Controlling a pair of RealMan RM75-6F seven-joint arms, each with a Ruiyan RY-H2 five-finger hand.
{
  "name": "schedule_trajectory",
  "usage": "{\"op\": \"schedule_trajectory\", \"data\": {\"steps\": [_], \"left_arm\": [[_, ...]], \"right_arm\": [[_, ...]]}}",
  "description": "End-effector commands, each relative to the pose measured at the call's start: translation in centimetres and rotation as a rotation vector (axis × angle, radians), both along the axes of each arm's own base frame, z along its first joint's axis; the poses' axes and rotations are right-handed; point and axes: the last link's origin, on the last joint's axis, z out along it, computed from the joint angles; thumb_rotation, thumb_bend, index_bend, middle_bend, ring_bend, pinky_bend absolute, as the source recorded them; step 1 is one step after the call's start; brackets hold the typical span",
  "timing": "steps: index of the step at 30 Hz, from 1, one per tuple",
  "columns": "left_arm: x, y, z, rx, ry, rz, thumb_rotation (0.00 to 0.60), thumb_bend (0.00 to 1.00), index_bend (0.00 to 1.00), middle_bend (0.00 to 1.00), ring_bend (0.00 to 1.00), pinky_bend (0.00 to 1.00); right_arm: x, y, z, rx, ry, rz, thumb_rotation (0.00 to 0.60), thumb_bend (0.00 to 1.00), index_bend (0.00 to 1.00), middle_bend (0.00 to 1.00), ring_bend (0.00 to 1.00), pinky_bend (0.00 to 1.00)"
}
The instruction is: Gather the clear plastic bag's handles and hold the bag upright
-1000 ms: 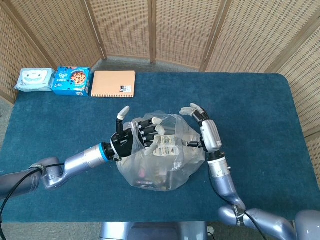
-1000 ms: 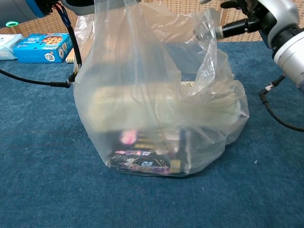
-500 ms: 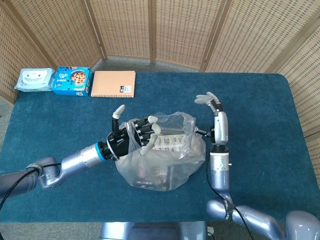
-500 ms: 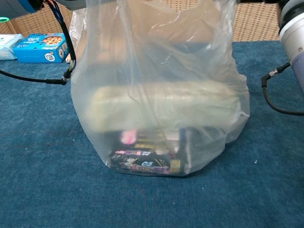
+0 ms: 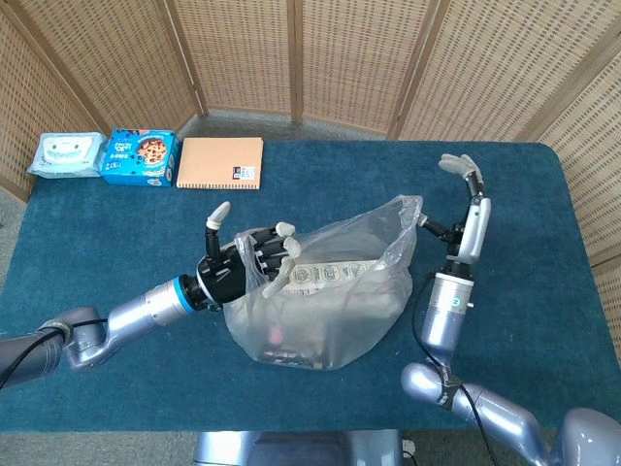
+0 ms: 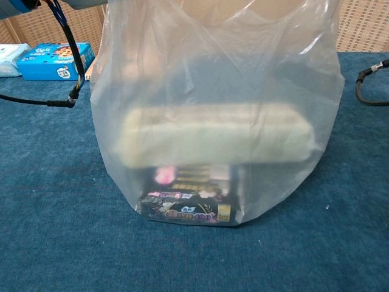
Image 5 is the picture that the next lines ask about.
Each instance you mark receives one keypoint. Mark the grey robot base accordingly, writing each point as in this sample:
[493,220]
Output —
[301,449]

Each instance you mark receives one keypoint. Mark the orange spiral notebook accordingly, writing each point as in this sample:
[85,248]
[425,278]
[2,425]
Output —
[218,162]

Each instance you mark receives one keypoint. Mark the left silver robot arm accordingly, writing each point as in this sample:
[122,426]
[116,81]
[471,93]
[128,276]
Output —
[145,308]

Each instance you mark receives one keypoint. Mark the white power socket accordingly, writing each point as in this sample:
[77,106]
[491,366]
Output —
[409,446]

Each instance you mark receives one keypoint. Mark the woven bamboo folding screen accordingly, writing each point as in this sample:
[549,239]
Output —
[349,58]

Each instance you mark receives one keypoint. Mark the light blue wet wipes pack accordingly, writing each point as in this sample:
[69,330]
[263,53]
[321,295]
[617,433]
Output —
[65,154]

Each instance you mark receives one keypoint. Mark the blue carpet table mat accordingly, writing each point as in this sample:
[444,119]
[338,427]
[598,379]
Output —
[509,315]

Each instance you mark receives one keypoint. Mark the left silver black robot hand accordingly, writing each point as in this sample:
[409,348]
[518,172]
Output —
[220,279]

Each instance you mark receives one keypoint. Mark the white labelled food package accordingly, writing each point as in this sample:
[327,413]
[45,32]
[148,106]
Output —
[339,286]

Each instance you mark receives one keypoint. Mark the blue cookie box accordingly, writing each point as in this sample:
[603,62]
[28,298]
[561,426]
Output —
[138,157]

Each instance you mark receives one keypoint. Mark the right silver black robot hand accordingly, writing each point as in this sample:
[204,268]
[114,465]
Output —
[475,228]

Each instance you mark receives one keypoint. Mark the clear plastic bag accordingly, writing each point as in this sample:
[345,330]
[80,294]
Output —
[349,330]

